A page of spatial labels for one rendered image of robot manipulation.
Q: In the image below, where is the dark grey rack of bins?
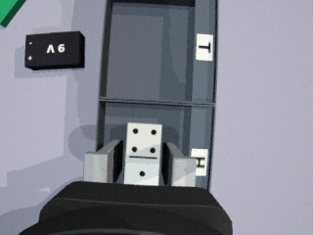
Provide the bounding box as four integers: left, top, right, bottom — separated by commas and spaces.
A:
96, 0, 219, 192

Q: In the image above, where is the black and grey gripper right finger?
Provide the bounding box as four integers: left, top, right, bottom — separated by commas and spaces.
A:
161, 143, 197, 187

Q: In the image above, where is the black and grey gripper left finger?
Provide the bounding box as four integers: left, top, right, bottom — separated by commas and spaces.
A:
83, 140, 123, 183

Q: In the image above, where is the black 9 v battery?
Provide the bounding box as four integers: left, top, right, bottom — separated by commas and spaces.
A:
24, 31, 85, 71

